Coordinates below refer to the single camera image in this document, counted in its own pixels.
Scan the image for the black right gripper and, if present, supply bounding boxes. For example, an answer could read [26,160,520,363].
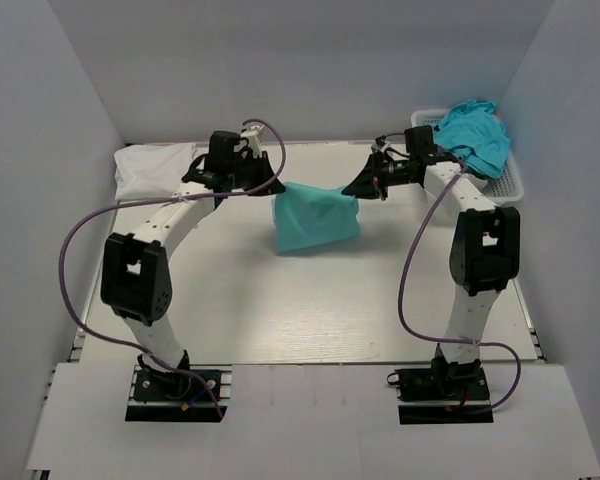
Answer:
[342,150,417,201]

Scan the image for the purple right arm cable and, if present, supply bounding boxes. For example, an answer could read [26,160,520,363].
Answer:
[374,130,523,414]

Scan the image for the light blue crumpled t-shirt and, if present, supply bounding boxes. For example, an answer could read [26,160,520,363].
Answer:
[432,99,510,179]

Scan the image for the teal green t-shirt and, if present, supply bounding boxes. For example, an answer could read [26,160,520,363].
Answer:
[272,182,360,254]

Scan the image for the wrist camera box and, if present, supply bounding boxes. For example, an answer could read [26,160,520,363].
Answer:
[204,130,241,174]
[404,125,437,157]

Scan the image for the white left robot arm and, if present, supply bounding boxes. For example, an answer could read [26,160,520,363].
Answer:
[100,119,285,399]

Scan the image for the folded white t-shirt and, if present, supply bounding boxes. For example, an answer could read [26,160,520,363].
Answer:
[114,142,197,201]

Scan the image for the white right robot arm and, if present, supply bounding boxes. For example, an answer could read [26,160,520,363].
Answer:
[343,125,520,399]

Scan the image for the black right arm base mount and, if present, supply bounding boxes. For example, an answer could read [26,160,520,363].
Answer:
[386,368,494,426]

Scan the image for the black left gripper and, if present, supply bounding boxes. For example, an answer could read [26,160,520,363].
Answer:
[227,151,284,197]

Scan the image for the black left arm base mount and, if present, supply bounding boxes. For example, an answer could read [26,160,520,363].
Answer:
[125,365,232,423]

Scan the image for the white plastic laundry basket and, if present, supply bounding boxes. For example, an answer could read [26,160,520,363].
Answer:
[411,109,524,205]

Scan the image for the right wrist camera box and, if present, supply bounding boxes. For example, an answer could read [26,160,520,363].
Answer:
[404,125,437,157]

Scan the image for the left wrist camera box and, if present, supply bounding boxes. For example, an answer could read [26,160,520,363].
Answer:
[204,130,241,174]

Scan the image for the aluminium table edge rail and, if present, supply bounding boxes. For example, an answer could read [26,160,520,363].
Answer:
[263,139,373,148]

